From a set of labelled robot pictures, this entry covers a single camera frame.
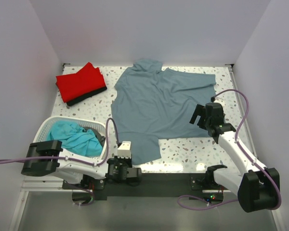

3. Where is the red folded t-shirt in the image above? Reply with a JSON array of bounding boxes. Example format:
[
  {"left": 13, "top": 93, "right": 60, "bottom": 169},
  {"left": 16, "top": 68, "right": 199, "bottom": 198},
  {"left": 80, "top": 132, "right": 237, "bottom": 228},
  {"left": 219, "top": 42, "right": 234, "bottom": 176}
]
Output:
[{"left": 55, "top": 62, "right": 107, "bottom": 103}]

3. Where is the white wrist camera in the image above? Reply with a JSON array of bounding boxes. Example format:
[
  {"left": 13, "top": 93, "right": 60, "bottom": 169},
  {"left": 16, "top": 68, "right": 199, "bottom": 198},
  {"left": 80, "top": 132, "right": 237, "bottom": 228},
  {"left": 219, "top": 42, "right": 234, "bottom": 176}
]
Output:
[
  {"left": 214, "top": 97, "right": 225, "bottom": 107},
  {"left": 117, "top": 141, "right": 131, "bottom": 159}
]

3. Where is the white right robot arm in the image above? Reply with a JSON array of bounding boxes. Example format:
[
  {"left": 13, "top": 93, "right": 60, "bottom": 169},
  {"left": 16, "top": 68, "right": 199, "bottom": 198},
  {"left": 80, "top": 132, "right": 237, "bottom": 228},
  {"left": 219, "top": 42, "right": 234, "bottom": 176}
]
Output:
[{"left": 190, "top": 103, "right": 281, "bottom": 212}]

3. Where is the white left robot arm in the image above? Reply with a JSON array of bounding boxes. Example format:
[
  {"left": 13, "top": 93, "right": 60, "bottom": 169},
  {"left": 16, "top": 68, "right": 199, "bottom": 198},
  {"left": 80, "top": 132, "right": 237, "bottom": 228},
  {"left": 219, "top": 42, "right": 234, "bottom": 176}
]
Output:
[{"left": 21, "top": 141, "right": 142, "bottom": 189}]

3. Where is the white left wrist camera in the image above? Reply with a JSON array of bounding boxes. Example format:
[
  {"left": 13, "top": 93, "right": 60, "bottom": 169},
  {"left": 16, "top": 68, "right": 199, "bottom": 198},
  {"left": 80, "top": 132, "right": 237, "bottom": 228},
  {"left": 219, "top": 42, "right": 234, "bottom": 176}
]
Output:
[{"left": 117, "top": 141, "right": 131, "bottom": 159}]

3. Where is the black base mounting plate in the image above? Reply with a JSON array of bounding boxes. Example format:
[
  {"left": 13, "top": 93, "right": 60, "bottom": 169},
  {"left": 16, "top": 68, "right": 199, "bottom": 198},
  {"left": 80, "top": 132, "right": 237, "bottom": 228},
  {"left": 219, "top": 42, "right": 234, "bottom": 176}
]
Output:
[{"left": 62, "top": 173, "right": 227, "bottom": 204}]

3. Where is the grey-blue t-shirt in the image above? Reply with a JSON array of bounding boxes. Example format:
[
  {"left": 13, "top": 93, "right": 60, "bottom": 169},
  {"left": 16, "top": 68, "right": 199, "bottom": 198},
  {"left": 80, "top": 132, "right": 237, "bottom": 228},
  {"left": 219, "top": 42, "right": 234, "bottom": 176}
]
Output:
[{"left": 111, "top": 59, "right": 216, "bottom": 165}]

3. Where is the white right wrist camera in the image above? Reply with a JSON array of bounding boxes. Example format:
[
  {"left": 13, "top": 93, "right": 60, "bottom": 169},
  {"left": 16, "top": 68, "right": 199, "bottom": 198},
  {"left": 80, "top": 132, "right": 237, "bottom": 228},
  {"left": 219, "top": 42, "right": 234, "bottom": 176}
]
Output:
[{"left": 214, "top": 97, "right": 225, "bottom": 107}]

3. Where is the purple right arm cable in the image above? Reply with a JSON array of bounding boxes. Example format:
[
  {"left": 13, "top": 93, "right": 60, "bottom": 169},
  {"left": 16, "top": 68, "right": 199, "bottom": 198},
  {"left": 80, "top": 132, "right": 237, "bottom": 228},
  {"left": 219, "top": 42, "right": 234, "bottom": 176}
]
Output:
[{"left": 177, "top": 89, "right": 281, "bottom": 212}]

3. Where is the black folded t-shirt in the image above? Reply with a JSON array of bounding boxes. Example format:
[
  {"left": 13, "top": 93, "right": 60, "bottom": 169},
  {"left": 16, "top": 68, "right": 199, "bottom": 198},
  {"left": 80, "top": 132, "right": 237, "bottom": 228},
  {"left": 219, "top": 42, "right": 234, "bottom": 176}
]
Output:
[{"left": 56, "top": 82, "right": 107, "bottom": 106}]

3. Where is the turquoise t-shirt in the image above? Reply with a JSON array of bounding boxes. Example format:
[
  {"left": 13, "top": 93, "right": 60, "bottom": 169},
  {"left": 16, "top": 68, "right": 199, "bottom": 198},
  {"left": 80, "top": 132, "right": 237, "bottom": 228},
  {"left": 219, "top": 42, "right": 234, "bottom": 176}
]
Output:
[{"left": 46, "top": 121, "right": 103, "bottom": 157}]

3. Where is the dark grey t-shirt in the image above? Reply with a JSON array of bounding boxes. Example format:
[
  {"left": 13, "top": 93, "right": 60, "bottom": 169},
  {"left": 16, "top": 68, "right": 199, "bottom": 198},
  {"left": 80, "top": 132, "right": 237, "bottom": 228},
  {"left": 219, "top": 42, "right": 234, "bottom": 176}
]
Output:
[{"left": 84, "top": 127, "right": 105, "bottom": 147}]

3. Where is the aluminium extrusion rail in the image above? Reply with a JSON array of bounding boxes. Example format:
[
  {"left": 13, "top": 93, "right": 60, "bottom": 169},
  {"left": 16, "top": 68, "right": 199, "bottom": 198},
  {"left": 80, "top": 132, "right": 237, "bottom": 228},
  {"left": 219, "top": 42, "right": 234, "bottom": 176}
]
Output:
[{"left": 21, "top": 177, "right": 70, "bottom": 192}]

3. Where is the white plastic laundry basket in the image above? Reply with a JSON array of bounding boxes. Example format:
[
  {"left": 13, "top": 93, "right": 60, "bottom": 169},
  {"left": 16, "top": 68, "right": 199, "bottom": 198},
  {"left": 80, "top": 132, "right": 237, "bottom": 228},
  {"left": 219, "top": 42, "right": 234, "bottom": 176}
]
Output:
[{"left": 34, "top": 116, "right": 107, "bottom": 160}]

